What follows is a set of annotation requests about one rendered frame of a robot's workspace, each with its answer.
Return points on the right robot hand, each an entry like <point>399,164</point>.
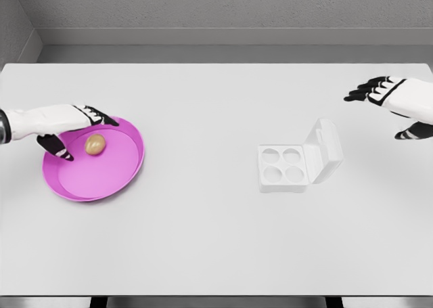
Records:
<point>406,96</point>

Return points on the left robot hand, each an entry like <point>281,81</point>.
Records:
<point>64,120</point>

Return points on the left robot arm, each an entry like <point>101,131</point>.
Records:
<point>15,125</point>

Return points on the brown egg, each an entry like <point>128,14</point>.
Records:
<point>95,144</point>

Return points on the white egg box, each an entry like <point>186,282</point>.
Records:
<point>297,162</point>

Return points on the pink round plate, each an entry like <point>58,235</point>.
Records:
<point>98,167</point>

